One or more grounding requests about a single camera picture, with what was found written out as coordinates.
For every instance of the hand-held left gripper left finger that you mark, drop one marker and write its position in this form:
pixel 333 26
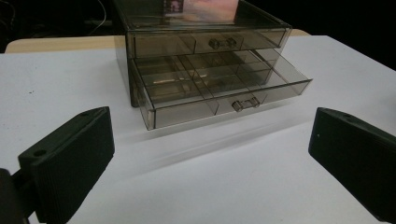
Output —
pixel 73 155

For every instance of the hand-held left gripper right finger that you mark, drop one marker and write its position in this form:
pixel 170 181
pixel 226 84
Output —
pixel 358 155

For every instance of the smoky clear plastic drawer organizer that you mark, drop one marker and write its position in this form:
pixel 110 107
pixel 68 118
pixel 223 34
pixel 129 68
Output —
pixel 123 59

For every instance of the smoky clear drawer with dividers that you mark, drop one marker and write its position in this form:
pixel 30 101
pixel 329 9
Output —
pixel 183 113

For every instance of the smoky clear drawer, undivided front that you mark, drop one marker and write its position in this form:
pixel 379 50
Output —
pixel 162 45

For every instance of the pink iridescent box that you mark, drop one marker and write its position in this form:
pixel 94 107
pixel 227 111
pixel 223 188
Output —
pixel 211 9

